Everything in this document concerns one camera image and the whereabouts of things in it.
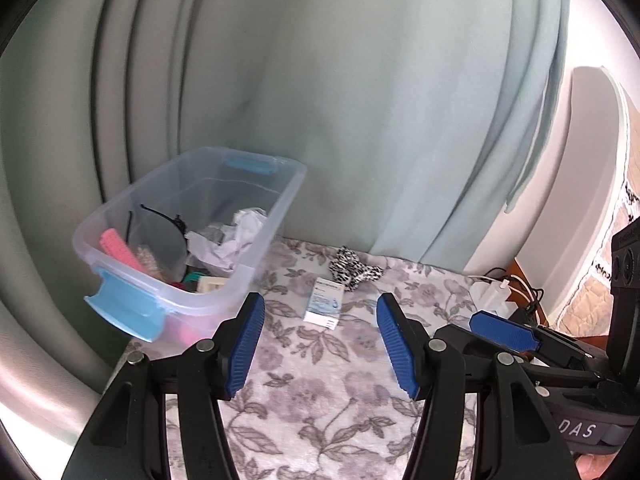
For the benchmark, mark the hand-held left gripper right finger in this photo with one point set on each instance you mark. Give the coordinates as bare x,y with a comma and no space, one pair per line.
397,350

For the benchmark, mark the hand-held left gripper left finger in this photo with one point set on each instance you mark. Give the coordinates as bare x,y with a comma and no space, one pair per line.
242,355

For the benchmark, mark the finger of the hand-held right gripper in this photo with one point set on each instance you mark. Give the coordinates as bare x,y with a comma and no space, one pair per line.
505,330
550,372

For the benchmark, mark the cream plastic clip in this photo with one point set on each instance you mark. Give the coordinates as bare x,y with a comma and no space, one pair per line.
210,285

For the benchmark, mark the small white blue box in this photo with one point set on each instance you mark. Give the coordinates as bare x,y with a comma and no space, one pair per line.
325,305

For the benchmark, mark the teal hair clip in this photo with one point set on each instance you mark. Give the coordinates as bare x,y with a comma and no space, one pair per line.
192,276

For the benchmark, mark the white paper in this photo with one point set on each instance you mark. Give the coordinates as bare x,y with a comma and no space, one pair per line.
212,251
250,225

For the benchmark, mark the clear plastic storage box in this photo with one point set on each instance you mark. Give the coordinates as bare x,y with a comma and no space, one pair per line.
132,312

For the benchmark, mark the clear cotton swab box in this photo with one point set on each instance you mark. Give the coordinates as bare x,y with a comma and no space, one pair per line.
147,260

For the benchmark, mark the black headband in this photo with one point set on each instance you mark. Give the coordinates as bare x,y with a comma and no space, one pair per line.
160,216

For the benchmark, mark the pink hair roller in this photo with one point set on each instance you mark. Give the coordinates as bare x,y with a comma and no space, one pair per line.
117,250

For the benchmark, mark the black charger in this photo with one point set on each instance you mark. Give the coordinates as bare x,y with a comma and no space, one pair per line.
527,316

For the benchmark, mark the quilted beige bedspread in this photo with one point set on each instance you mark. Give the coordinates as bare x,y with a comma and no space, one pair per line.
590,305

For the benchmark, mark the white charger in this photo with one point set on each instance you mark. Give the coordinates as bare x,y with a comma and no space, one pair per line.
492,292

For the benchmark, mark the brown wooden board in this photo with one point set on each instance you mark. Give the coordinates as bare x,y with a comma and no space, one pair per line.
545,317

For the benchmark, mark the floral fleece blanket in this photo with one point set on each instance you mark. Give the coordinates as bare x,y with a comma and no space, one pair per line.
310,400

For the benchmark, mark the leopard print scrunchie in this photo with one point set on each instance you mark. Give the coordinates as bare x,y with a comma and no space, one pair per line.
350,265

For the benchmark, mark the white mattress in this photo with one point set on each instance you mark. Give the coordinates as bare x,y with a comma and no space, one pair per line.
575,185

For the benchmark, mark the pale green curtain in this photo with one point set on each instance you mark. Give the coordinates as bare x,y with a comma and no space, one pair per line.
350,110

